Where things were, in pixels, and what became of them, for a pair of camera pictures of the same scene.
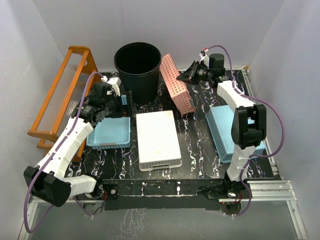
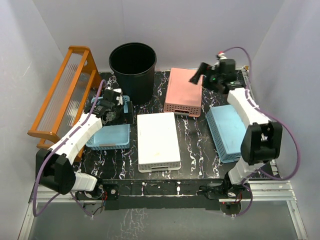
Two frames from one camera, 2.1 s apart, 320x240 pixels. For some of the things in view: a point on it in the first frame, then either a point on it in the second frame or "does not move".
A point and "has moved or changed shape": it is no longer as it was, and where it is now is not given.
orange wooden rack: x=67 y=92 does not move
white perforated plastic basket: x=158 y=147 does not move
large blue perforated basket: x=220 y=121 does not move
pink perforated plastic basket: x=177 y=88 has moved or changed shape
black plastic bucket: x=138 y=64 has moved or changed shape
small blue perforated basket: x=112 y=132 does not move
